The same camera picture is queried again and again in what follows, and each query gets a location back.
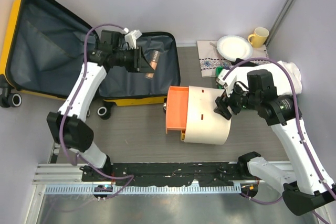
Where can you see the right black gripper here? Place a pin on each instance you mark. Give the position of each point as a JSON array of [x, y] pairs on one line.
[[222, 103]]

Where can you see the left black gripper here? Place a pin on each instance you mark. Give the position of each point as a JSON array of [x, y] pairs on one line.
[[140, 64]]

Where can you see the white cylindrical bin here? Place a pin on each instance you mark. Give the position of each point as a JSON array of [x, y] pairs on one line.
[[203, 125]]

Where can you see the green plastic tray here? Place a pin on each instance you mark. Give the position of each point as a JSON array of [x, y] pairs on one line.
[[237, 83]]

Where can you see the orange drawer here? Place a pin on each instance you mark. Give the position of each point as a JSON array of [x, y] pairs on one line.
[[176, 108]]

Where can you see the white towel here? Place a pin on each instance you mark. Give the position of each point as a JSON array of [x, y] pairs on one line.
[[280, 79]]

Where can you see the yellow Pikachu suitcase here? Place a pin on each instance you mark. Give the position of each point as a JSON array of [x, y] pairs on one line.
[[43, 54]]

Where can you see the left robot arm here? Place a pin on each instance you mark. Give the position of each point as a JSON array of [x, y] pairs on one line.
[[68, 125]]

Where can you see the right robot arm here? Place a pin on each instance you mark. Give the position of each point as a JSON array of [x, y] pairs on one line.
[[309, 186]]

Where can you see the patterned white cloth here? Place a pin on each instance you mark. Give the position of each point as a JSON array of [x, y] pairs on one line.
[[208, 59]]

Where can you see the silver fork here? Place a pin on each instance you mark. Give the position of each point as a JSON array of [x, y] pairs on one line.
[[220, 58]]

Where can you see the white plate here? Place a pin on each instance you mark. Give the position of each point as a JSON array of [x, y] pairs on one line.
[[232, 47]]

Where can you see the yellow mug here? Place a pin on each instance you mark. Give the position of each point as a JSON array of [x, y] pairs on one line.
[[258, 37]]

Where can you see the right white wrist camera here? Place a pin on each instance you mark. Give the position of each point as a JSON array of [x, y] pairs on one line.
[[227, 78]]

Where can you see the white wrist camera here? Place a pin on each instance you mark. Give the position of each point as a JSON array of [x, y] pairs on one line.
[[131, 37], [227, 78]]

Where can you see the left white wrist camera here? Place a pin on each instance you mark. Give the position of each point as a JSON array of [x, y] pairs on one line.
[[131, 37]]

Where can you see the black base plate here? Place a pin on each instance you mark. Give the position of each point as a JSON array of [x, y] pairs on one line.
[[208, 174]]

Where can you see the aluminium frame rail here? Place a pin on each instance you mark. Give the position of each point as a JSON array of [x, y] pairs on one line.
[[67, 179]]

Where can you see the right aluminium corner post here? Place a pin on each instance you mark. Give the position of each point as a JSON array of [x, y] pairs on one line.
[[279, 20]]

